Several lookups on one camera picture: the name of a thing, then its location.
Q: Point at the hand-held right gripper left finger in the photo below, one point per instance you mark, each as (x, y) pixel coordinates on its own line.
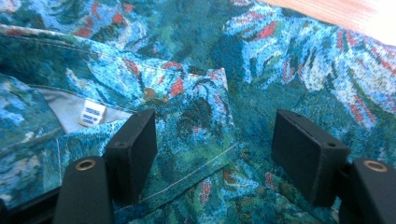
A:
(132, 155)

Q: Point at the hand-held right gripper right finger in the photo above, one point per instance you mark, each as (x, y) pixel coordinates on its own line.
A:
(309, 157)

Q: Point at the teal floral shirt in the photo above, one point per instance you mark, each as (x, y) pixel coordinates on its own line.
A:
(199, 77)

